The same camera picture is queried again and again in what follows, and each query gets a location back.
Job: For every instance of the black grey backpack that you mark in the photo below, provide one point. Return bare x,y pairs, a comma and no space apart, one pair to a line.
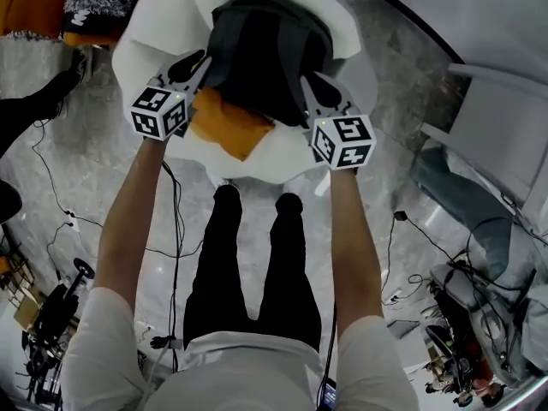
265,58

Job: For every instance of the person's right forearm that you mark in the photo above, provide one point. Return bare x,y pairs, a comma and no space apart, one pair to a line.
353,238

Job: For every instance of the blue grey cloth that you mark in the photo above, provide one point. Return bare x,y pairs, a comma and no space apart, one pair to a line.
466,199

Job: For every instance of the person's left forearm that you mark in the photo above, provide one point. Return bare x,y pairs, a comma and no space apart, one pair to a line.
128,212

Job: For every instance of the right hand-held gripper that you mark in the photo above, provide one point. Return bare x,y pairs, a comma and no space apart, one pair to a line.
342,141

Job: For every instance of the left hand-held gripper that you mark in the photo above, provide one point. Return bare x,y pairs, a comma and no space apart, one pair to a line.
159,114

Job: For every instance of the black phone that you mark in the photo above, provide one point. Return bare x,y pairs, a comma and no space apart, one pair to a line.
330,396

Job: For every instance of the person's white shirt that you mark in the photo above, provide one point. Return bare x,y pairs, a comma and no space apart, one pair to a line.
240,375

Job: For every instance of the black white patterned blanket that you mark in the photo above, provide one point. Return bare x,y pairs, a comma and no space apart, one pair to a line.
100,2

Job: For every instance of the white chair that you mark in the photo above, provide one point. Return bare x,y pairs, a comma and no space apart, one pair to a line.
496,118

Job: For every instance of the person's black trousers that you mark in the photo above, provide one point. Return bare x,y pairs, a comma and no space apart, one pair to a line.
214,272

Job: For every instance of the white power strip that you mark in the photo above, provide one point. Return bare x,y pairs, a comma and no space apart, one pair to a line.
73,221

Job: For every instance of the large orange cushion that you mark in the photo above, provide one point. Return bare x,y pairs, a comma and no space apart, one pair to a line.
30,2

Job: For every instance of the black wheeled stand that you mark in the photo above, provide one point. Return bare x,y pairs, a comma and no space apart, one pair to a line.
55,311

